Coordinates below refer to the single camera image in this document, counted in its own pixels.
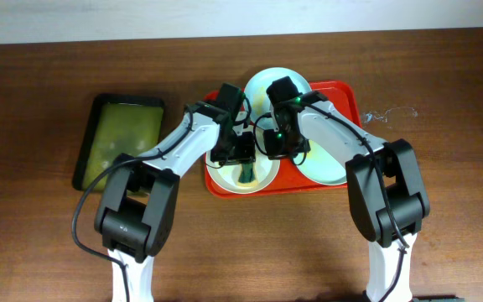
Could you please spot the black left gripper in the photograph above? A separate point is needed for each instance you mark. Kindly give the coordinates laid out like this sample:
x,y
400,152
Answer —
x,y
233,155

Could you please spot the white plate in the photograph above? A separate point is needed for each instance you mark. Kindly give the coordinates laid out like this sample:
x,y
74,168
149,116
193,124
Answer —
x,y
225,176

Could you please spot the light blue plate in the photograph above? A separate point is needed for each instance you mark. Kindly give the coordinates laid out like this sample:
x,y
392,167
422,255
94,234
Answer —
x,y
255,89

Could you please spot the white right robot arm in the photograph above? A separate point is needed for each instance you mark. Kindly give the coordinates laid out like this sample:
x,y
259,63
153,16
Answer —
x,y
387,196

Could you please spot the red plastic tray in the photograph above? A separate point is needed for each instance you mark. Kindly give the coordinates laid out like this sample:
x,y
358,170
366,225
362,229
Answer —
x,y
289,179

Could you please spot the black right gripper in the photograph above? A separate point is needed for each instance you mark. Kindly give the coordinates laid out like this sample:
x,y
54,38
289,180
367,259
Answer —
x,y
277,149

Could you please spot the black tray with soapy water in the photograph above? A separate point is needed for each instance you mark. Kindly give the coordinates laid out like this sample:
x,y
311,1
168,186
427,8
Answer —
x,y
117,124

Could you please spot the pale green plate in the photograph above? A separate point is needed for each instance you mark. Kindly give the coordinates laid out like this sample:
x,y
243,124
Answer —
x,y
320,167

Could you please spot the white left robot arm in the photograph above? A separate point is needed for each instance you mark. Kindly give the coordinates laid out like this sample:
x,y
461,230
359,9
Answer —
x,y
136,212

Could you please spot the yellow green sponge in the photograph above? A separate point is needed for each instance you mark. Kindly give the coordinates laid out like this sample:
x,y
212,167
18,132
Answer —
x,y
247,176

